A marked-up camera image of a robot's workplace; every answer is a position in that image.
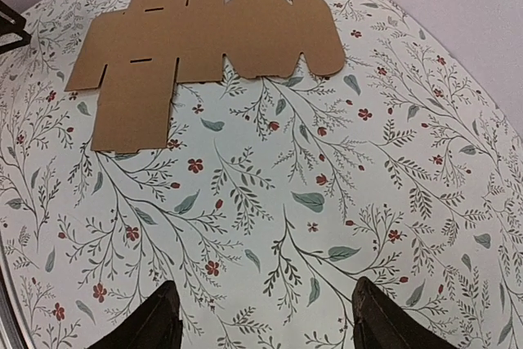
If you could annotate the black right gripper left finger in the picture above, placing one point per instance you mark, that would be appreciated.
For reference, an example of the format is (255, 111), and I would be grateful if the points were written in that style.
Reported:
(156, 323)

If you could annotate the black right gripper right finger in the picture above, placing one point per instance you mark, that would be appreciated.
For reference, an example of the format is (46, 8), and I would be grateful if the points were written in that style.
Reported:
(380, 323)

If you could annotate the brown cardboard box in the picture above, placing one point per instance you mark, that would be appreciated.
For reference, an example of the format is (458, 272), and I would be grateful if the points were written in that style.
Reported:
(135, 57)

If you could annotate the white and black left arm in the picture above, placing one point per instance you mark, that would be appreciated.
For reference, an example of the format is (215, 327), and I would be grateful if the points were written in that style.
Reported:
(13, 22)

